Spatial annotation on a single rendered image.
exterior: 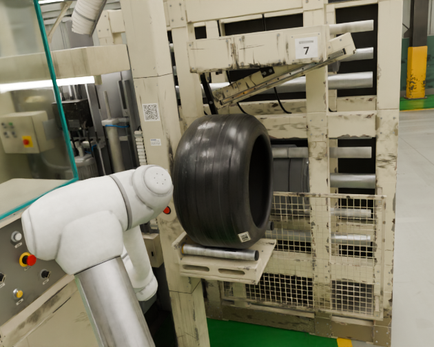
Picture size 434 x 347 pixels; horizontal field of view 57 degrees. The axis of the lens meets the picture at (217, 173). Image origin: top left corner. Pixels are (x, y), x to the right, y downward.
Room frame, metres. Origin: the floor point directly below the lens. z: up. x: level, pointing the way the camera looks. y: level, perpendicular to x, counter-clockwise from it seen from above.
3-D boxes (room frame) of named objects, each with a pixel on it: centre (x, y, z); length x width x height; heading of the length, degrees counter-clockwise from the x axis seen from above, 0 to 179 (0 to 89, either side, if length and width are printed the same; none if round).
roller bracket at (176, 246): (1.74, 0.14, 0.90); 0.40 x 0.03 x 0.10; 157
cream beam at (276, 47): (1.89, -0.25, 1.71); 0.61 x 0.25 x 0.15; 67
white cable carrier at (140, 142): (1.76, 0.31, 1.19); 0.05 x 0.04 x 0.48; 157
